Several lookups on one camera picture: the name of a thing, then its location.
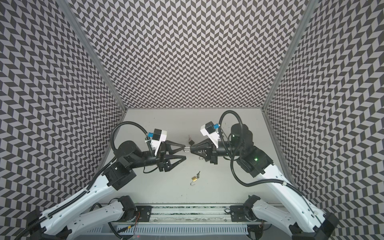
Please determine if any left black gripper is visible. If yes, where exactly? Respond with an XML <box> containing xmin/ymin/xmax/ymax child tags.
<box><xmin>128</xmin><ymin>140</ymin><xmax>187</xmax><ymax>173</ymax></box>

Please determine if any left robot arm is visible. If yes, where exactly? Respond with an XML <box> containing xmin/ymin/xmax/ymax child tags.
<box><xmin>16</xmin><ymin>141</ymin><xmax>186</xmax><ymax>240</ymax></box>

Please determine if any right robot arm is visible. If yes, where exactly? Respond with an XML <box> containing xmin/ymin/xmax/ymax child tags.
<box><xmin>190</xmin><ymin>122</ymin><xmax>339</xmax><ymax>240</ymax></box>

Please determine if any black padlock top with keys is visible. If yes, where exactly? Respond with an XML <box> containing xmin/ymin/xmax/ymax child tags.
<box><xmin>188</xmin><ymin>137</ymin><xmax>195</xmax><ymax>146</ymax></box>

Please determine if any brass padlock with keys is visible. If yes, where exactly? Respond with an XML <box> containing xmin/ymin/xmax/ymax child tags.
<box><xmin>190</xmin><ymin>172</ymin><xmax>200</xmax><ymax>186</ymax></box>

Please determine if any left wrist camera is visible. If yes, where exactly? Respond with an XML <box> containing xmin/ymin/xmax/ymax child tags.
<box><xmin>146</xmin><ymin>129</ymin><xmax>168</xmax><ymax>156</ymax></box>

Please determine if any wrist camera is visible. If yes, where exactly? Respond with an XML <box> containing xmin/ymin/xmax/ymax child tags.
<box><xmin>146</xmin><ymin>129</ymin><xmax>168</xmax><ymax>156</ymax></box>
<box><xmin>200</xmin><ymin>122</ymin><xmax>220</xmax><ymax>148</ymax></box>

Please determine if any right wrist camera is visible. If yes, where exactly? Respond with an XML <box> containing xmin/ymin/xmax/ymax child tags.
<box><xmin>200</xmin><ymin>122</ymin><xmax>220</xmax><ymax>148</ymax></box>

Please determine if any left black corrugated cable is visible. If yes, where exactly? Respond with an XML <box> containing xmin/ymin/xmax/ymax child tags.
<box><xmin>110</xmin><ymin>120</ymin><xmax>149</xmax><ymax>154</ymax></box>

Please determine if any black corrugated cable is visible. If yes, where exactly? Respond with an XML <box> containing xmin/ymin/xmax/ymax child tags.
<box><xmin>218</xmin><ymin>110</ymin><xmax>304</xmax><ymax>196</ymax></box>
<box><xmin>110</xmin><ymin>120</ymin><xmax>149</xmax><ymax>154</ymax></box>

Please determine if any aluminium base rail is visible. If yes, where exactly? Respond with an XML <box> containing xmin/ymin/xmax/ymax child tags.
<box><xmin>68</xmin><ymin>201</ymin><xmax>299</xmax><ymax>240</ymax></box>

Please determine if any right black corrugated cable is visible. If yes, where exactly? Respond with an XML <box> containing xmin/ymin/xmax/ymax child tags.
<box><xmin>218</xmin><ymin>110</ymin><xmax>304</xmax><ymax>196</ymax></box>

